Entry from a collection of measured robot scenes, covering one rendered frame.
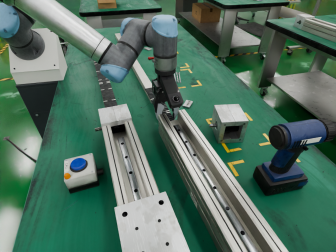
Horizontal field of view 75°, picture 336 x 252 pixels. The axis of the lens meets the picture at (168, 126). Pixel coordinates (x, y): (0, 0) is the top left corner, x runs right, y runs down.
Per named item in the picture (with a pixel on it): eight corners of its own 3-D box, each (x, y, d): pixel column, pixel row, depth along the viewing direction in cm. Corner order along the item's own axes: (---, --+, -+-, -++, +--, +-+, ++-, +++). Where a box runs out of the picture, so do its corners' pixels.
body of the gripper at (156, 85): (170, 90, 84) (170, 60, 77) (178, 101, 78) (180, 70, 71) (151, 93, 82) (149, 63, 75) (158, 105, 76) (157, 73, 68)
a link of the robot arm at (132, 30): (108, 37, 68) (135, 44, 63) (127, 10, 70) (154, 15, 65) (121, 54, 75) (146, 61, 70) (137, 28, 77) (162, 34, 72)
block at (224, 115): (204, 125, 83) (207, 105, 77) (233, 124, 84) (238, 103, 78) (210, 144, 76) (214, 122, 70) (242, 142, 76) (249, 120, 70)
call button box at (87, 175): (69, 172, 66) (63, 158, 62) (102, 164, 69) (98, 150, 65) (70, 194, 60) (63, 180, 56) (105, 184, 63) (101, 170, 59)
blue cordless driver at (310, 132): (247, 176, 65) (269, 117, 51) (305, 165, 68) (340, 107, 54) (261, 198, 59) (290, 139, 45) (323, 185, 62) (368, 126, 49)
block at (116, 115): (96, 131, 81) (90, 110, 75) (129, 124, 84) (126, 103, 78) (99, 147, 74) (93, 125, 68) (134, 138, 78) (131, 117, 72)
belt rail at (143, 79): (115, 37, 165) (114, 33, 163) (120, 37, 166) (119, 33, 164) (151, 103, 95) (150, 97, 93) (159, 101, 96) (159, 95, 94)
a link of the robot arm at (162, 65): (180, 57, 68) (155, 61, 65) (180, 71, 71) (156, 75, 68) (172, 49, 73) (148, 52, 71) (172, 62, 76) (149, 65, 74)
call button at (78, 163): (71, 163, 62) (69, 159, 60) (86, 160, 63) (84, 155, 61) (72, 174, 59) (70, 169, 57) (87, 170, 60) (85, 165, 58)
